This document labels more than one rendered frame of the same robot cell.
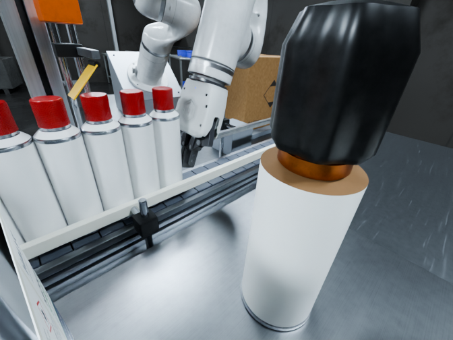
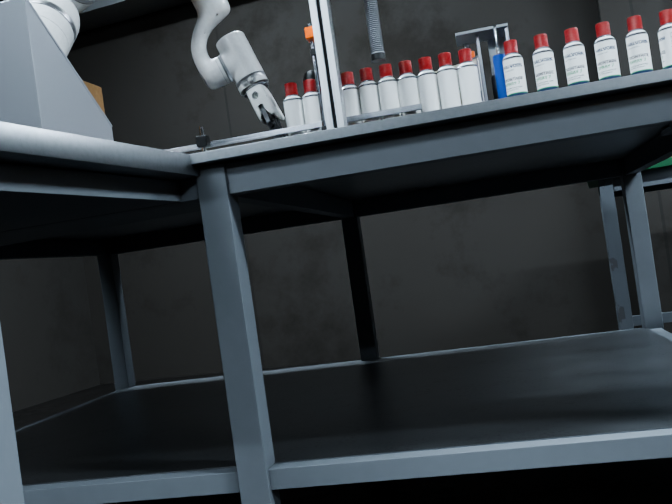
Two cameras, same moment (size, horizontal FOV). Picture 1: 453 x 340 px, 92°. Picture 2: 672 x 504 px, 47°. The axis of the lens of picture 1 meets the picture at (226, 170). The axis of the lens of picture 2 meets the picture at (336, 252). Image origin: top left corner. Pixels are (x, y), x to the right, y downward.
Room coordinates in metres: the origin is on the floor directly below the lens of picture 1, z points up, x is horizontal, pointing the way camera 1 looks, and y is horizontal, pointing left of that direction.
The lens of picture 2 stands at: (1.44, 1.88, 0.59)
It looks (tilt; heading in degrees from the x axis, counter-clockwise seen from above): 1 degrees up; 237
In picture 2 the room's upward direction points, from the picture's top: 8 degrees counter-clockwise
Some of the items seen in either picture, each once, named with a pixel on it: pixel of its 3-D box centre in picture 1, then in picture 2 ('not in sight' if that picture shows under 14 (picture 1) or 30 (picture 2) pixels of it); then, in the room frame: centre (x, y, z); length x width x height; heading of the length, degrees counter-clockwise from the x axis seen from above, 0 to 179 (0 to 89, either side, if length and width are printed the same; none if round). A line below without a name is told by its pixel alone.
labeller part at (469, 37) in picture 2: not in sight; (481, 34); (-0.06, 0.41, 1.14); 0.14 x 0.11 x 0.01; 136
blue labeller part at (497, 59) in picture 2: not in sight; (503, 86); (-0.05, 0.47, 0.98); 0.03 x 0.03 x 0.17
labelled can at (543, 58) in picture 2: not in sight; (545, 75); (-0.09, 0.57, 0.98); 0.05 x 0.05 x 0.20
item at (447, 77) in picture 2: not in sight; (449, 92); (0.08, 0.41, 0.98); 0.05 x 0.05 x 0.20
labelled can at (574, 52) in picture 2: not in sight; (576, 69); (-0.14, 0.63, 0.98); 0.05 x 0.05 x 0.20
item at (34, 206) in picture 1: (23, 182); (371, 107); (0.23, 0.26, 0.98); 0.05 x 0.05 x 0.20
